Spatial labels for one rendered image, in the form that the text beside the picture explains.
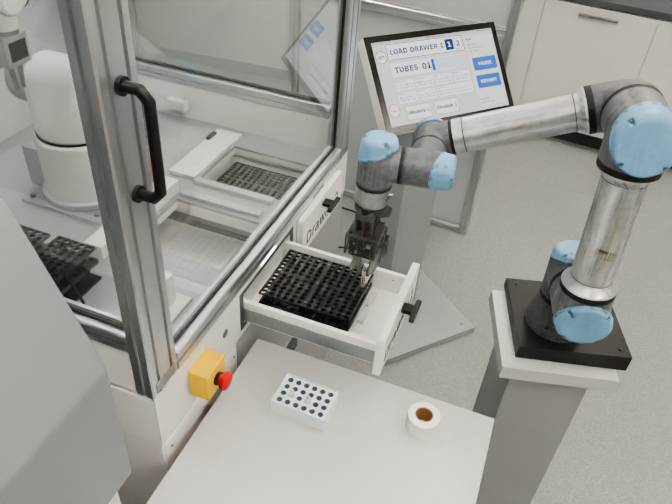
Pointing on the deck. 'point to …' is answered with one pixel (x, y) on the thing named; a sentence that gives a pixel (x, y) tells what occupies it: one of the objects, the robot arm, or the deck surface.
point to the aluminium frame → (148, 263)
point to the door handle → (148, 139)
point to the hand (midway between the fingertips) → (365, 268)
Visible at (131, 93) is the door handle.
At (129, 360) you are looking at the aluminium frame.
